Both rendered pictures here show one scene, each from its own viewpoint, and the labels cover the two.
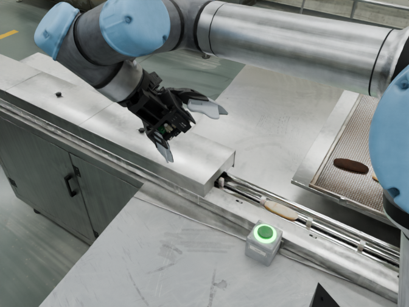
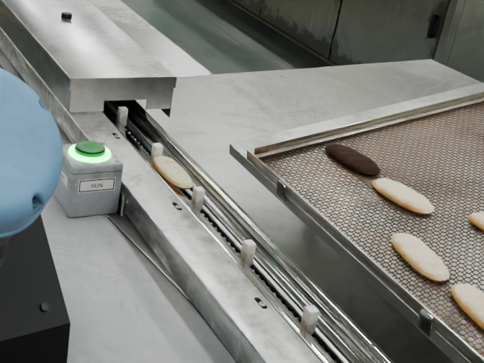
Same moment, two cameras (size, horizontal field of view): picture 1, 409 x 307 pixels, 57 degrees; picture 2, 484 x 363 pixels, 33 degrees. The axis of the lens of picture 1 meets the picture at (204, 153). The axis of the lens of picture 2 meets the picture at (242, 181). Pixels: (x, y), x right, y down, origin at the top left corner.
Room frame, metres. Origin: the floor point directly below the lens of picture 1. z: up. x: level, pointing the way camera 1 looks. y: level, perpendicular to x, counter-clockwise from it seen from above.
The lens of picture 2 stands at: (-0.22, -0.72, 1.36)
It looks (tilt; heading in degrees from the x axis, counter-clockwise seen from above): 26 degrees down; 23
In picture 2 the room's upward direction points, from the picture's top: 11 degrees clockwise
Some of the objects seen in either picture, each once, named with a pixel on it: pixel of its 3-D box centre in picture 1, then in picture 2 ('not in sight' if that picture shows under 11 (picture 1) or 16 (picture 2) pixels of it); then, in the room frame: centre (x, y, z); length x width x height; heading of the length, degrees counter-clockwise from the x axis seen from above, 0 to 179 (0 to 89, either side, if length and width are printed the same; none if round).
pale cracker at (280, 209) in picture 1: (280, 209); (172, 170); (0.69, -0.22, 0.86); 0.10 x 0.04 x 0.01; 57
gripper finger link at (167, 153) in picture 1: (165, 151); not in sight; (0.55, 0.08, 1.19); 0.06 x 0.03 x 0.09; 18
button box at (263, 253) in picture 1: (263, 245); (88, 189); (0.58, -0.15, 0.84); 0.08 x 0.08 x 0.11; 57
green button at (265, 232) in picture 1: (265, 232); (89, 152); (0.58, -0.15, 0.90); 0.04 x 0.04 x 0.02
